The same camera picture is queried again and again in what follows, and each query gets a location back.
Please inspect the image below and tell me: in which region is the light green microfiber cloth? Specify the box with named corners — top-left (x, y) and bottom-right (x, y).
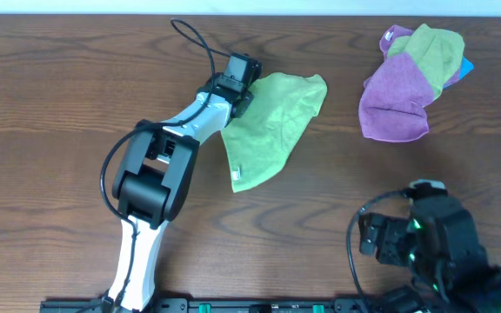
top-left (221, 72), bottom-right (328, 193)

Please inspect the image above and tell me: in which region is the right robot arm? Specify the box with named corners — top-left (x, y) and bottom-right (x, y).
top-left (356, 194), bottom-right (501, 312)

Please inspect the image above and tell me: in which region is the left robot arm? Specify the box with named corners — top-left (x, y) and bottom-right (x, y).
top-left (100, 63), bottom-right (262, 312)

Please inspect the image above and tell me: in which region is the purple microfiber cloth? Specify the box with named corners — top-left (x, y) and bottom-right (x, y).
top-left (357, 24), bottom-right (462, 143)

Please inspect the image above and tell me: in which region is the blue microfiber cloth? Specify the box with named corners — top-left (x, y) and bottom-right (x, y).
top-left (443, 57), bottom-right (474, 89)

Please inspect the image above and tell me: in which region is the olive green microfiber cloth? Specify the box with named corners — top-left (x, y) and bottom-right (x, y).
top-left (380, 23), bottom-right (465, 99)

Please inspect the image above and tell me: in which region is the black left camera cable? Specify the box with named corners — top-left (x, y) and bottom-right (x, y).
top-left (76, 17), bottom-right (234, 313)

